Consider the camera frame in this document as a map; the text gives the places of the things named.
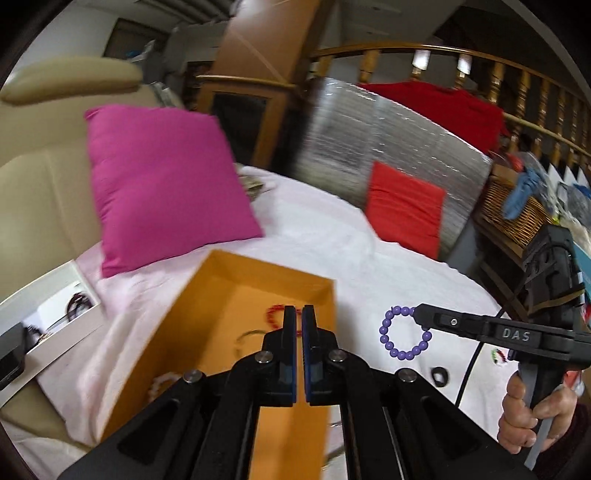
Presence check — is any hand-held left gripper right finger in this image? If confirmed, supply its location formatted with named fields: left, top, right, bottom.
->
left=302, top=305, right=539, bottom=480

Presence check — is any silver insulation mat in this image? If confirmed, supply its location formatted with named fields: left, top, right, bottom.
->
left=295, top=78, right=494, bottom=259

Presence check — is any black device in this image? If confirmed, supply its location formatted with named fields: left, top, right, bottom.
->
left=0, top=323, right=26, bottom=379

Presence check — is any beige leather sofa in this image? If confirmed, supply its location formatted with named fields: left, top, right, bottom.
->
left=0, top=56, right=185, bottom=462

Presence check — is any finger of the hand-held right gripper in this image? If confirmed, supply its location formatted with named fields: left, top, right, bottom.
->
left=412, top=302, right=490, bottom=342

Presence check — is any white bead bracelet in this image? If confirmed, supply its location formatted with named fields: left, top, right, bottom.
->
left=148, top=374, right=185, bottom=400

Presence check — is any wicker basket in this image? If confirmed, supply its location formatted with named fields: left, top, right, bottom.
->
left=475, top=175, right=561, bottom=252

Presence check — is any person's right hand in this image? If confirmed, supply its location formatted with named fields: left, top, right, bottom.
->
left=498, top=371, right=578, bottom=455

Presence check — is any wooden stair railing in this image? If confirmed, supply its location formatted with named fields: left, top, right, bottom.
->
left=309, top=44, right=591, bottom=171

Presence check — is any silver bangle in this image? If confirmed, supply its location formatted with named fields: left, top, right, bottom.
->
left=235, top=329, right=266, bottom=356

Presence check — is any wooden cabinet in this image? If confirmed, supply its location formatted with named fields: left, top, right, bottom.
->
left=196, top=74, right=301, bottom=178

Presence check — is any pink pillow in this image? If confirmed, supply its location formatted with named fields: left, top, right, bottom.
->
left=84, top=105, right=265, bottom=278

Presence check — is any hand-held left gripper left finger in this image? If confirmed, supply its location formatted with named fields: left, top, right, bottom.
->
left=58, top=305, right=296, bottom=480

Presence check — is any red blanket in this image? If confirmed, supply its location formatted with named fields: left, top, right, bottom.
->
left=360, top=80, right=505, bottom=153

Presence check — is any black cable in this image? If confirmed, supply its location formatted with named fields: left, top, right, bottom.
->
left=455, top=272, right=529, bottom=407

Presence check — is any orange cardboard box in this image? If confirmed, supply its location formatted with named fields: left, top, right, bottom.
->
left=99, top=250, right=336, bottom=480

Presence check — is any wooden column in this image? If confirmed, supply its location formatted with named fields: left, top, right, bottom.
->
left=210, top=0, right=333, bottom=88

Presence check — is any purple bead bracelet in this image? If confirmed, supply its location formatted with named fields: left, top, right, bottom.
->
left=379, top=305, right=433, bottom=361

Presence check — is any red bead bracelet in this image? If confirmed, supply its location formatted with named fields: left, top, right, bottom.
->
left=265, top=303, right=305, bottom=335

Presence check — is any white open box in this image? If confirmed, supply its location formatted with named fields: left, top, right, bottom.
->
left=0, top=259, right=105, bottom=356

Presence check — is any blue cloth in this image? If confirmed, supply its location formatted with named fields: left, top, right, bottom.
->
left=502, top=167, right=546, bottom=221

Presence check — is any red pillow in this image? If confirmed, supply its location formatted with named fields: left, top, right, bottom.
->
left=365, top=161, right=448, bottom=259

